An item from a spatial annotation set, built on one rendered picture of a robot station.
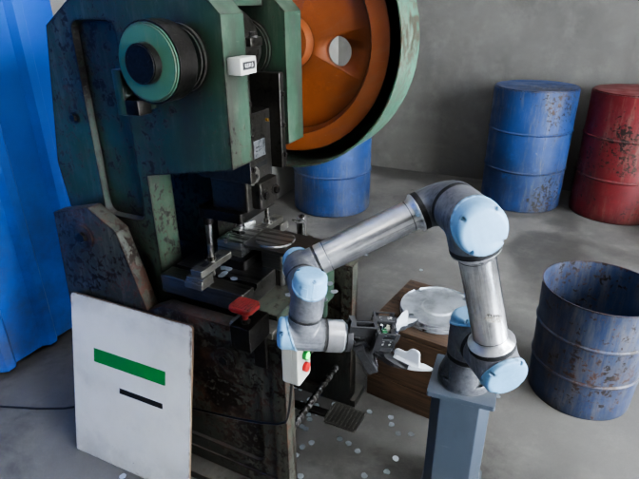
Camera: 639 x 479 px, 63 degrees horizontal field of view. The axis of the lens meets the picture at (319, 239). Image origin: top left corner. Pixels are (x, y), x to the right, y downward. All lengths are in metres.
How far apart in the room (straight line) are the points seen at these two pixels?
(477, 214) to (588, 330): 1.04
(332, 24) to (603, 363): 1.50
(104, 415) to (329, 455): 0.79
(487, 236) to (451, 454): 0.80
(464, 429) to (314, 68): 1.22
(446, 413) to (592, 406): 0.80
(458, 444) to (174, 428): 0.87
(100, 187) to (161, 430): 0.79
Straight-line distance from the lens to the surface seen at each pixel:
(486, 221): 1.12
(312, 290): 1.10
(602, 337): 2.08
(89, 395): 2.02
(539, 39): 4.58
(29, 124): 2.50
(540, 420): 2.25
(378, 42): 1.69
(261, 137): 1.55
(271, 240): 1.61
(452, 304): 2.08
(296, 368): 1.44
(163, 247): 1.67
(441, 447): 1.70
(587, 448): 2.21
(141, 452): 1.96
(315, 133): 1.82
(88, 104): 1.68
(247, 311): 1.31
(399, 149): 4.94
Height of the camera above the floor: 1.46
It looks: 25 degrees down
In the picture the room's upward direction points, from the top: 1 degrees counter-clockwise
